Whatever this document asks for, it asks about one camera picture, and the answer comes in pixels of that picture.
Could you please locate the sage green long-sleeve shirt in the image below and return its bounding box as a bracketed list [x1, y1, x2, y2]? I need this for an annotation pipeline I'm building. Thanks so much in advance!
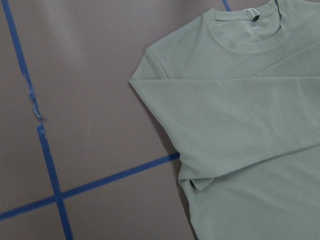
[129, 0, 320, 240]

